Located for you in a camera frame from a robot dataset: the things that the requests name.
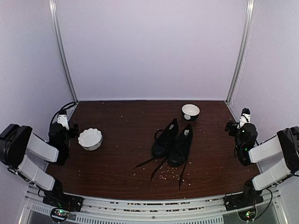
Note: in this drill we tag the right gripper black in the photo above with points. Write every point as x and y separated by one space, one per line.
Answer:
233 124

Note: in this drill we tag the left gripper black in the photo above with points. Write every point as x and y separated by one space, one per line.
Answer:
74 130

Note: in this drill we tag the black canvas shoe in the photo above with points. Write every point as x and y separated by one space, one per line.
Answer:
164 141
179 153

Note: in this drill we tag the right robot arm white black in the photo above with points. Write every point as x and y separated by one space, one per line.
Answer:
249 151

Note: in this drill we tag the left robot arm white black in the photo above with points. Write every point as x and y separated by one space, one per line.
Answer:
16 140

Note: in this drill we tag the white scalloped bowl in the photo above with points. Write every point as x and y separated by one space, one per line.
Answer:
90 139

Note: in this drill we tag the black white round bowl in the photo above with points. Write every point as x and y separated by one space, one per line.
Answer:
190 112

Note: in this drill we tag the left controller board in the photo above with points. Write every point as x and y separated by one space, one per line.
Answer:
59 215

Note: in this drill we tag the controller board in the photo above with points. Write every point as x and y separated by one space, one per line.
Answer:
59 215
247 215

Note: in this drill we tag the right controller board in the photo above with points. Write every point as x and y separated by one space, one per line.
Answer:
247 215

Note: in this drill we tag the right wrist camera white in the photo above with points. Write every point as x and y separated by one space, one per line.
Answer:
245 117

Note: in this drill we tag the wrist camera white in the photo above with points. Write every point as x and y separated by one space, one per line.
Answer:
245 117
62 119

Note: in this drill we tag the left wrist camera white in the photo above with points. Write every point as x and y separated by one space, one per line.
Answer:
62 119

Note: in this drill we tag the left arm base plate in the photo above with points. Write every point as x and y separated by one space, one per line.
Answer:
68 203

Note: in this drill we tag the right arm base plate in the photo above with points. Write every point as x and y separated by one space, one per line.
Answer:
238 201

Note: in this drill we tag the front aluminium rail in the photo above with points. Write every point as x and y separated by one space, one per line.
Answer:
204 210

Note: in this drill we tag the right aluminium frame post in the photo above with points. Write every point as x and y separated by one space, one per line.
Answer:
247 27

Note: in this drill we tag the aluminium frame post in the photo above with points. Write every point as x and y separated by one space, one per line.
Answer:
247 27
61 51

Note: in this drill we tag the left aluminium frame post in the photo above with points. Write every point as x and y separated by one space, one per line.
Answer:
61 51

